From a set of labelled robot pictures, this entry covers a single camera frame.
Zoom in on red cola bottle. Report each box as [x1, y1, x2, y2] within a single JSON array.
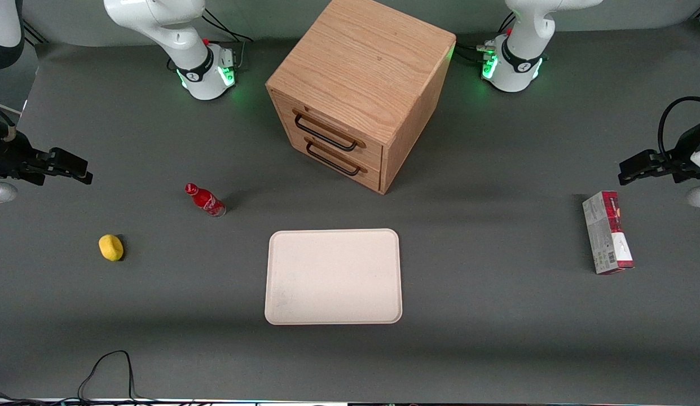
[[184, 182, 227, 218]]

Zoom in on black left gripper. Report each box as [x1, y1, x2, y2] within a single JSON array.
[[619, 120, 700, 186]]

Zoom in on beige plastic tray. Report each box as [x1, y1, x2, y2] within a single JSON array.
[[264, 228, 403, 326]]

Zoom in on black table cable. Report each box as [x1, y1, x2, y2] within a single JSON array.
[[77, 350, 159, 404]]

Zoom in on black left arm base cables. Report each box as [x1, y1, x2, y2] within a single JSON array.
[[456, 11, 517, 64]]

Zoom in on black right arm base cables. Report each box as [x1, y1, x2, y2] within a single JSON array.
[[168, 8, 253, 74]]

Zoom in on black arm base cables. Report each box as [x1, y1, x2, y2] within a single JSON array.
[[168, 8, 253, 74], [456, 11, 517, 64]]

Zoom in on yellow lemon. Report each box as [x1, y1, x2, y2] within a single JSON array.
[[98, 234, 125, 262]]

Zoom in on wooden tray with black handle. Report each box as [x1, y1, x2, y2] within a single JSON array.
[[274, 93, 383, 169]]

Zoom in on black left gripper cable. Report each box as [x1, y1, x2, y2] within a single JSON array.
[[658, 96, 700, 164]]

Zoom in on wooden drawer front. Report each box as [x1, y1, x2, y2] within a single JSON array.
[[285, 121, 383, 191]]

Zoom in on black drawer handle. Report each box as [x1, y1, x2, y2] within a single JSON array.
[[292, 108, 366, 152], [305, 138, 368, 176]]

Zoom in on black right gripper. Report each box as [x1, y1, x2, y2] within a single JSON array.
[[0, 131, 94, 187]]

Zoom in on dark frame rail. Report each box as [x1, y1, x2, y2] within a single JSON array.
[[23, 20, 49, 46]]

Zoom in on wooden drawer cabinet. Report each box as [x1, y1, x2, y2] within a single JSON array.
[[265, 0, 457, 195]]

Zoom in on grey and red carton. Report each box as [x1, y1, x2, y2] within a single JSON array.
[[582, 191, 635, 275]]

